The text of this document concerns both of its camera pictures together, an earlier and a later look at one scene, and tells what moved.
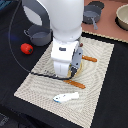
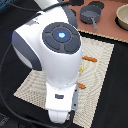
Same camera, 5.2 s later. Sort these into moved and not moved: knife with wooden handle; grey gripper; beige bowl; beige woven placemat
Moved: grey gripper
Not moved: knife with wooden handle; beige bowl; beige woven placemat
